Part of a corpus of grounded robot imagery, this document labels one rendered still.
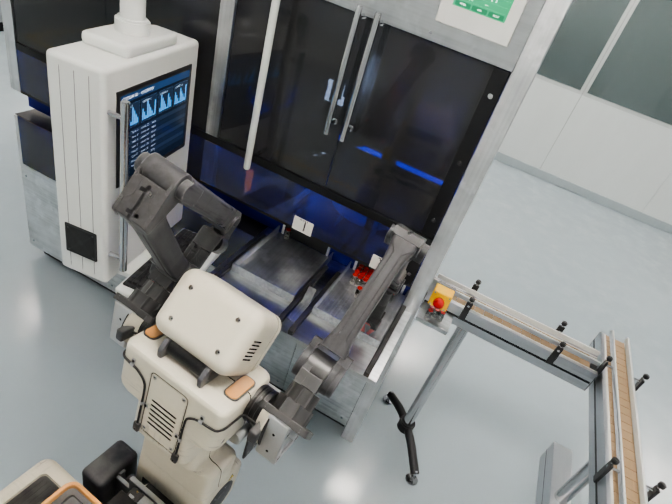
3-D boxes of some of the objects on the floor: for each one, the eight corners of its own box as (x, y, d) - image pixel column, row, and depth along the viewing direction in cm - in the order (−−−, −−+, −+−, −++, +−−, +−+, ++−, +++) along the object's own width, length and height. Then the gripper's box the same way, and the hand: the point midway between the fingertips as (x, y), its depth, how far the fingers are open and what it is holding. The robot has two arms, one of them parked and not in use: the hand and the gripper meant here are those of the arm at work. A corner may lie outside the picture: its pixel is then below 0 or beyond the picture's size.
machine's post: (345, 426, 245) (569, -49, 125) (356, 433, 244) (593, -41, 124) (340, 436, 240) (569, -50, 120) (351, 443, 239) (593, -42, 118)
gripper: (374, 290, 169) (359, 325, 176) (365, 302, 160) (349, 338, 167) (392, 299, 167) (376, 334, 174) (384, 312, 159) (367, 348, 165)
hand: (363, 334), depth 170 cm, fingers closed
